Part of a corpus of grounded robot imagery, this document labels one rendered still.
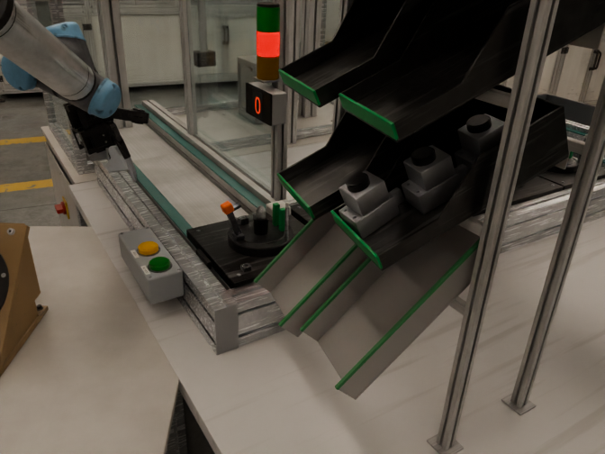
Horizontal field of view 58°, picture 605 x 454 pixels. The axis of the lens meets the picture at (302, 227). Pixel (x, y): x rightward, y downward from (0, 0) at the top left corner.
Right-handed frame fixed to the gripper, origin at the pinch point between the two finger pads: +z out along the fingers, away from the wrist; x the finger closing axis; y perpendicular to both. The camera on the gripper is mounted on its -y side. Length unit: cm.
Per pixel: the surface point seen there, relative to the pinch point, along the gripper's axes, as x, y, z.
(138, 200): 1.6, -0.1, 6.6
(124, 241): 19.3, 10.6, 6.8
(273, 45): 25.4, -32.1, -22.8
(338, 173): 66, -12, -10
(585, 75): -151, -515, 140
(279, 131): 22.4, -31.0, -3.1
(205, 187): -5.8, -21.0, 14.2
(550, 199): 58, -87, 30
